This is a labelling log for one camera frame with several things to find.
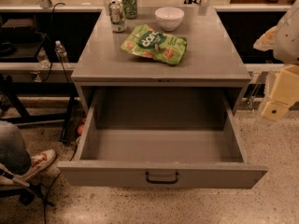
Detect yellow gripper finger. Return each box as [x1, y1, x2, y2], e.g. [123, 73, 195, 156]
[261, 65, 299, 120]

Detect green rice chip bag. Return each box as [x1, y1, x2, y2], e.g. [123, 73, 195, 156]
[121, 24, 187, 65]

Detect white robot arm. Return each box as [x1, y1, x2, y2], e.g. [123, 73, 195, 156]
[253, 0, 299, 120]

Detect open grey top drawer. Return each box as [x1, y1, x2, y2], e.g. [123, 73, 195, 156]
[58, 87, 267, 189]

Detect white bowl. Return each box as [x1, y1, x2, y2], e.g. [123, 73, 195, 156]
[155, 7, 184, 31]

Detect grey cabinet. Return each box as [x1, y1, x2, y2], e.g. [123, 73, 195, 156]
[71, 5, 252, 114]

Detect white green soda can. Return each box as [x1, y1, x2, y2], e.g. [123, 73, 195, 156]
[108, 0, 126, 33]

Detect clear water bottle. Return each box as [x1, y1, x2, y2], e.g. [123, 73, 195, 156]
[55, 40, 69, 64]

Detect white orange sneaker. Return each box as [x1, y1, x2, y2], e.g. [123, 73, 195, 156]
[18, 149, 57, 181]

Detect black side table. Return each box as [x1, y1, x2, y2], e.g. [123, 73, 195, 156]
[0, 16, 78, 126]

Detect black office chair base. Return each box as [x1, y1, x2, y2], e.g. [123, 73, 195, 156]
[0, 168, 55, 207]

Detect blue jeans leg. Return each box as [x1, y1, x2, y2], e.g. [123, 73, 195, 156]
[0, 121, 31, 175]

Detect black drawer handle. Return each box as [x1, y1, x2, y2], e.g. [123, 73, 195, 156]
[145, 172, 179, 185]

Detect black cable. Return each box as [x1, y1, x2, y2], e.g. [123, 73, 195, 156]
[41, 152, 78, 224]

